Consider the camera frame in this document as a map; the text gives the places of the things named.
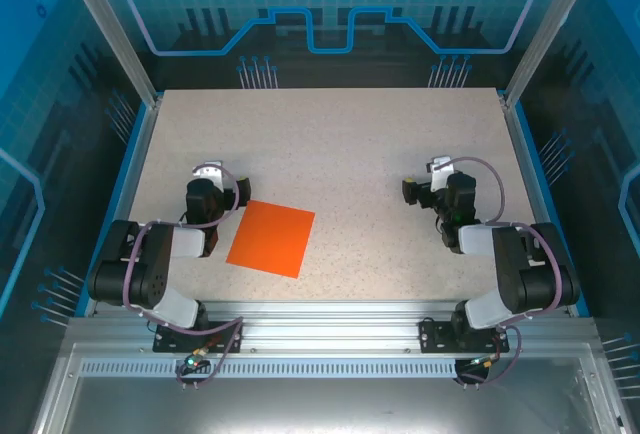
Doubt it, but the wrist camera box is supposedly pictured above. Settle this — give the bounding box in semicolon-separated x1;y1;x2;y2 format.
424;155;454;190
193;158;225;188

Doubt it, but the orange paper sheet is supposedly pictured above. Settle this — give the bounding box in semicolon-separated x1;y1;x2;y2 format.
225;199;316;280

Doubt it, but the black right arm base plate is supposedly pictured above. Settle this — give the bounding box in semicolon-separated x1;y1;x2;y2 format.
418;318;511;355

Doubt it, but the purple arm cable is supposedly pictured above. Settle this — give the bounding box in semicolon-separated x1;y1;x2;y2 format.
433;155;562;388
122;162;250;390

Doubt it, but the steel tray panel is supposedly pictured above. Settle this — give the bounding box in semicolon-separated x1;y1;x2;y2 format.
29;343;629;434

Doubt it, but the aluminium mounting rail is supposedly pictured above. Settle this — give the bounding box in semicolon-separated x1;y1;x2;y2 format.
67;300;601;355

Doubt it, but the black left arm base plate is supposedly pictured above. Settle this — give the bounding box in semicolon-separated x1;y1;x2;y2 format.
152;320;245;354

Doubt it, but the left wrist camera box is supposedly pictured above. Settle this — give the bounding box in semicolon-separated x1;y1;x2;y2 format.
193;158;225;188

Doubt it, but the green-lit cable connector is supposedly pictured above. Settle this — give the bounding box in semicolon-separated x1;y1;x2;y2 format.
180;347;210;374
464;353;502;371

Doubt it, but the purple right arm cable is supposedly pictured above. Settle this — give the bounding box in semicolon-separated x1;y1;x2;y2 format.
433;155;562;388

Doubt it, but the slotted metal cable duct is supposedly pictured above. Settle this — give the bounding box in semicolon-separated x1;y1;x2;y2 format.
79;359;571;380

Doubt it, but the blue-edged aluminium side rail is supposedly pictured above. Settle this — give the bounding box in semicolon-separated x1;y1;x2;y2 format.
74;96;164;318
499;93;591;318

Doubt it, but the aluminium frame post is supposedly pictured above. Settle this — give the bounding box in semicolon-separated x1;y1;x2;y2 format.
501;0;604;110
53;0;165;109

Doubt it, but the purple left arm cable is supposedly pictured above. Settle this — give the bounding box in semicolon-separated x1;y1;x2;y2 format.
122;162;250;390

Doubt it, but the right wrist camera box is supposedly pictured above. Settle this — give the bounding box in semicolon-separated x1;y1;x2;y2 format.
424;155;454;190

